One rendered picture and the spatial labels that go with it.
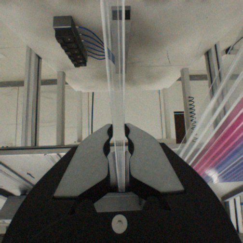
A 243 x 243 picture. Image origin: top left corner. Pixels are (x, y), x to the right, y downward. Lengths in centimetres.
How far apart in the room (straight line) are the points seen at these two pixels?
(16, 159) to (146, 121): 179
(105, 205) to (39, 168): 16
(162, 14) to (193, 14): 9
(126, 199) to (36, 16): 53
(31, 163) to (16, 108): 234
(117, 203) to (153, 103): 180
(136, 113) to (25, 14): 168
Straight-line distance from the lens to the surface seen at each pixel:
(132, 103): 194
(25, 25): 51
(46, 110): 227
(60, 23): 43
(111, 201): 32
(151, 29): 47
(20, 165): 29
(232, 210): 64
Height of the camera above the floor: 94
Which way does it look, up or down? 5 degrees down
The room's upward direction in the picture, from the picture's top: 178 degrees clockwise
